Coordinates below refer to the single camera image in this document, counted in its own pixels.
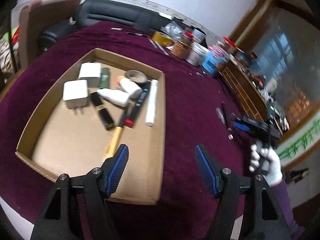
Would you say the long black pen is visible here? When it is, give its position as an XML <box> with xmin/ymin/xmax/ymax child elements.
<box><xmin>221</xmin><ymin>102</ymin><xmax>232</xmax><ymax>133</ymax></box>

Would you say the yellow black pen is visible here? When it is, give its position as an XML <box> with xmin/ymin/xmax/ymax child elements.
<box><xmin>102</xmin><ymin>106</ymin><xmax>129</xmax><ymax>162</ymax></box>

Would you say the black gold lipstick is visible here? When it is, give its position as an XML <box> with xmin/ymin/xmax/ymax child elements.
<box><xmin>90</xmin><ymin>92</ymin><xmax>114</xmax><ymax>131</ymax></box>

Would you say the white paint marker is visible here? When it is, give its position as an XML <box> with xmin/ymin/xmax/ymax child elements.
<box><xmin>145</xmin><ymin>79</ymin><xmax>158</xmax><ymax>127</ymax></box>

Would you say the black marker red cap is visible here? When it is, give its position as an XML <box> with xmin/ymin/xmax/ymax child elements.
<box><xmin>124</xmin><ymin>82</ymin><xmax>151</xmax><ymax>128</ymax></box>

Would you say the white plug charger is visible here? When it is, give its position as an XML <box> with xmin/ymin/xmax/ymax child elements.
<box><xmin>62</xmin><ymin>80</ymin><xmax>88</xmax><ymax>109</ymax></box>

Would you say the white squeeze bottle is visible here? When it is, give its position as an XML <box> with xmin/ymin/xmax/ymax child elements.
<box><xmin>97</xmin><ymin>88</ymin><xmax>130</xmax><ymax>107</ymax></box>

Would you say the white bottle orange cap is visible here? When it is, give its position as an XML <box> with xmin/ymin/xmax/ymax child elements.
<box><xmin>116</xmin><ymin>75</ymin><xmax>143</xmax><ymax>99</ymax></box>

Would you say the grey tape roll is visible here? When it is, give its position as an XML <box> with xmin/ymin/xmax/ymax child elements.
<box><xmin>125</xmin><ymin>70</ymin><xmax>148</xmax><ymax>84</ymax></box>

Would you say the white power bank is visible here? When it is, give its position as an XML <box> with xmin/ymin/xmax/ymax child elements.
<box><xmin>78</xmin><ymin>62</ymin><xmax>101</xmax><ymax>88</ymax></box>

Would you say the green lighter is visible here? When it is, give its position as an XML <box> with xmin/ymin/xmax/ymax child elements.
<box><xmin>99</xmin><ymin>68</ymin><xmax>110</xmax><ymax>89</ymax></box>

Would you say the purple sleeve forearm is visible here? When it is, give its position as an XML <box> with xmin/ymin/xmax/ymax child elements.
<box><xmin>272</xmin><ymin>180</ymin><xmax>305</xmax><ymax>239</ymax></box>

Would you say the white gloved right hand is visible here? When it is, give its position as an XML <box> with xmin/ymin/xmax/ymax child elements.
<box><xmin>249</xmin><ymin>141</ymin><xmax>283</xmax><ymax>187</ymax></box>

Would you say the maroon tablecloth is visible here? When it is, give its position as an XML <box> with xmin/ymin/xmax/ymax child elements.
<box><xmin>1</xmin><ymin>22</ymin><xmax>250</xmax><ymax>239</ymax></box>

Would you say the wooden glass cabinet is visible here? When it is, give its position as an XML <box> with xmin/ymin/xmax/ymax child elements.
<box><xmin>220</xmin><ymin>0</ymin><xmax>320</xmax><ymax>170</ymax></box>

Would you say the blue label clear jar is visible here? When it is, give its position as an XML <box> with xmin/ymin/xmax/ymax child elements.
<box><xmin>201</xmin><ymin>46</ymin><xmax>227</xmax><ymax>76</ymax></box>

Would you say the red lid clear jar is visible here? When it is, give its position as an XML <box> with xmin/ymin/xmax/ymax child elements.
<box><xmin>218</xmin><ymin>37</ymin><xmax>237</xmax><ymax>55</ymax></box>

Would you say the white plastic jar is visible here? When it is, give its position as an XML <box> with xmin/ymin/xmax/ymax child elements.
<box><xmin>186</xmin><ymin>43</ymin><xmax>210</xmax><ymax>67</ymax></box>

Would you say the brown label jar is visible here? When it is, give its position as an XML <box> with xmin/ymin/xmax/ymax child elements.
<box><xmin>171</xmin><ymin>31</ymin><xmax>194</xmax><ymax>60</ymax></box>

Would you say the cardboard tray box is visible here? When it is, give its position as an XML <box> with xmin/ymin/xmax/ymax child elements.
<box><xmin>16</xmin><ymin>48</ymin><xmax>165</xmax><ymax>205</ymax></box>

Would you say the silver pen on table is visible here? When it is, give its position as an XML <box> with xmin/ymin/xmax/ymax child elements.
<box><xmin>148</xmin><ymin>37</ymin><xmax>169</xmax><ymax>56</ymax></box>

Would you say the yellow tape roll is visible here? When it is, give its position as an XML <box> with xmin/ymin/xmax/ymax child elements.
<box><xmin>151</xmin><ymin>31</ymin><xmax>174</xmax><ymax>47</ymax></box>

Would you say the black pen far table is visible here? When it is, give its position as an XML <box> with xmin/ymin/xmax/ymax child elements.
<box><xmin>125</xmin><ymin>32</ymin><xmax>150</xmax><ymax>38</ymax></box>

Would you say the brown pink armchair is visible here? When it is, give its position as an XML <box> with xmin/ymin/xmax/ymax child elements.
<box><xmin>18</xmin><ymin>0</ymin><xmax>81</xmax><ymax>69</ymax></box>

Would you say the black leather sofa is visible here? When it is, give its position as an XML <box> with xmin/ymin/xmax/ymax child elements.
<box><xmin>37</xmin><ymin>0</ymin><xmax>189</xmax><ymax>50</ymax></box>

